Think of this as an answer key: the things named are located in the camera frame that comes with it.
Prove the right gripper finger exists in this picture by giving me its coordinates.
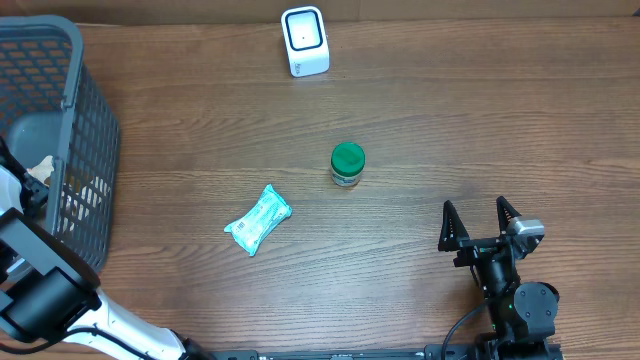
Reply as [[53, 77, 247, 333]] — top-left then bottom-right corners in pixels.
[[438, 200, 470, 252], [496, 196, 521, 232]]

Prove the white barcode scanner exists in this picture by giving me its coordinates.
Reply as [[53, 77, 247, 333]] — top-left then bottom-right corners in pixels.
[[281, 5, 330, 78]]

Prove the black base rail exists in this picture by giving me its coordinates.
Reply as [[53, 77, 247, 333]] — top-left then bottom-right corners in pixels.
[[209, 343, 565, 360]]

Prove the green lid jar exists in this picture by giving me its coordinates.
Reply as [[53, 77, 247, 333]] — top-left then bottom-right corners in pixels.
[[330, 142, 366, 187]]

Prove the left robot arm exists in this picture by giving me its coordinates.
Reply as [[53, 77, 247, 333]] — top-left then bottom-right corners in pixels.
[[1, 145, 212, 359]]

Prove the teal tissue pack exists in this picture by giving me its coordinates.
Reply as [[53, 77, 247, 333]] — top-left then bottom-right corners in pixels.
[[224, 184, 293, 256]]

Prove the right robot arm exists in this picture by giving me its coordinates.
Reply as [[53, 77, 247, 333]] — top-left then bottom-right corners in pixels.
[[425, 196, 563, 360]]

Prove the grey plastic mesh basket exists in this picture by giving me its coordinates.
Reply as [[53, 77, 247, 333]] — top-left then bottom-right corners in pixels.
[[1, 15, 121, 271]]

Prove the beige brown snack bag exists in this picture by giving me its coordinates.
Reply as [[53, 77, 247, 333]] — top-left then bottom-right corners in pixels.
[[27, 155, 54, 187]]

